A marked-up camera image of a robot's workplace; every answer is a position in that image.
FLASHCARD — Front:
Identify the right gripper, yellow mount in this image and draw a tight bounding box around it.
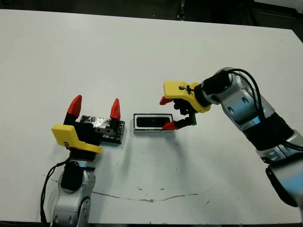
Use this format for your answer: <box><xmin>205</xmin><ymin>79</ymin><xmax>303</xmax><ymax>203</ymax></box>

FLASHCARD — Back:
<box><xmin>159</xmin><ymin>80</ymin><xmax>212</xmax><ymax>131</ymax></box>

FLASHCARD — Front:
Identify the left gripper, yellow mount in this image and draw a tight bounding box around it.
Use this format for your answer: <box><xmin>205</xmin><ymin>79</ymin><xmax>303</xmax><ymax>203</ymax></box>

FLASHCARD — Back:
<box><xmin>51</xmin><ymin>95</ymin><xmax>121</xmax><ymax>161</ymax></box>

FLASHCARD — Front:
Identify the black slim camera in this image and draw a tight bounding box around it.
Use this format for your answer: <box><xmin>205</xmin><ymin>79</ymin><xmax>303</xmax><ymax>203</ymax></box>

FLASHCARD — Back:
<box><xmin>136</xmin><ymin>115</ymin><xmax>171</xmax><ymax>130</ymax></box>

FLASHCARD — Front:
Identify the black glossy box lid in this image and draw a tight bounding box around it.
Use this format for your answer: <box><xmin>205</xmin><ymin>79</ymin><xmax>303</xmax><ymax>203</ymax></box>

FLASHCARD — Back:
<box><xmin>80</xmin><ymin>115</ymin><xmax>125</xmax><ymax>145</ymax></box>

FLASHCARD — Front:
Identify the white panel behind table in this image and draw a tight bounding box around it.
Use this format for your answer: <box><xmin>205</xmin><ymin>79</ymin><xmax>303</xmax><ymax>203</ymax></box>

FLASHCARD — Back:
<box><xmin>254</xmin><ymin>0</ymin><xmax>303</xmax><ymax>11</ymax></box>

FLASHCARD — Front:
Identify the camera box with white inlay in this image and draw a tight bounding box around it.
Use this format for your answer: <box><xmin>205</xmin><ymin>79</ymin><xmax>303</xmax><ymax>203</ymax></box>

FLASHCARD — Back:
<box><xmin>133</xmin><ymin>113</ymin><xmax>176</xmax><ymax>134</ymax></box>

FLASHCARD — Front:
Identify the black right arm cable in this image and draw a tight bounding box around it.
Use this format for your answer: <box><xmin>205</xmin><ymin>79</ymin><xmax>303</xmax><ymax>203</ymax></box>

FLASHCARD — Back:
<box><xmin>227</xmin><ymin>68</ymin><xmax>303</xmax><ymax>151</ymax></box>

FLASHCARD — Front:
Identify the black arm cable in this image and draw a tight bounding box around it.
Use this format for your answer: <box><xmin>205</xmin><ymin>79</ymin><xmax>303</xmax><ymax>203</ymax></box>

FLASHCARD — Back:
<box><xmin>227</xmin><ymin>68</ymin><xmax>303</xmax><ymax>151</ymax></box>
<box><xmin>39</xmin><ymin>161</ymin><xmax>71</xmax><ymax>224</ymax></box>

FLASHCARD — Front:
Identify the dark metal post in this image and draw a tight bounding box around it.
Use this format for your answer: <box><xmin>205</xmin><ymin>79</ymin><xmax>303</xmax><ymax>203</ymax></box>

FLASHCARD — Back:
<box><xmin>177</xmin><ymin>0</ymin><xmax>187</xmax><ymax>21</ymax></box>

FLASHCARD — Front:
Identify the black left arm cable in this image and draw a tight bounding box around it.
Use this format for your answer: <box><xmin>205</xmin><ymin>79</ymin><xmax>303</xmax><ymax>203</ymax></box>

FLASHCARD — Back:
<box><xmin>39</xmin><ymin>161</ymin><xmax>71</xmax><ymax>224</ymax></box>

